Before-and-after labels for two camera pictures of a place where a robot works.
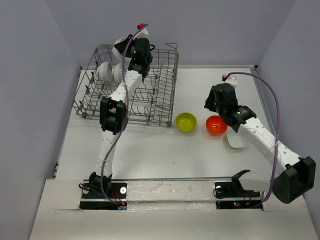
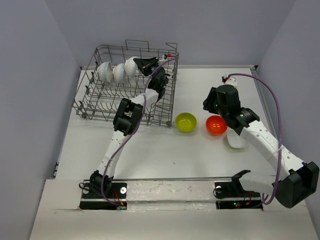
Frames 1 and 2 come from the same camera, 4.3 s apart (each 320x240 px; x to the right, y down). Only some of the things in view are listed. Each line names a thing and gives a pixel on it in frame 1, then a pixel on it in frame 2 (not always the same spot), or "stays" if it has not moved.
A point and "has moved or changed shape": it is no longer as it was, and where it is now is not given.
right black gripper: [209, 100] stays
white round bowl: [117, 72] stays
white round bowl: [104, 71] stays
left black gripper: [120, 47] to [144, 64]
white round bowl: [118, 55] has moved or changed shape
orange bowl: [215, 125] stays
